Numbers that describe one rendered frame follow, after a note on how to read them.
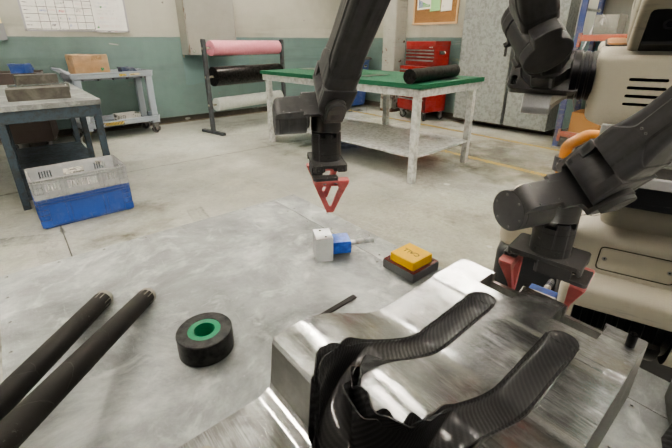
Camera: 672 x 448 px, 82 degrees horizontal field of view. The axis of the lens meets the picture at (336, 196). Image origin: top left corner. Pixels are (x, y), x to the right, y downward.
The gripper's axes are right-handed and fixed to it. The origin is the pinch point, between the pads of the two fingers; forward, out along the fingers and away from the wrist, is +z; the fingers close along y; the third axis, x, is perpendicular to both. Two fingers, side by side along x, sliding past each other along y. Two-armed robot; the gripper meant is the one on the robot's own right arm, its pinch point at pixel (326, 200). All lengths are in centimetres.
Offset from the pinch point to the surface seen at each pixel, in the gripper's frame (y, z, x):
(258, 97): -550, 54, -16
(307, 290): 12.2, 12.7, -5.8
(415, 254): 9.5, 9.0, 16.3
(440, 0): -582, -87, 284
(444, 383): 45.6, 1.7, 4.6
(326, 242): 2.8, 8.2, -0.6
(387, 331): 36.0, 2.8, 1.6
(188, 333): 24.3, 9.1, -24.7
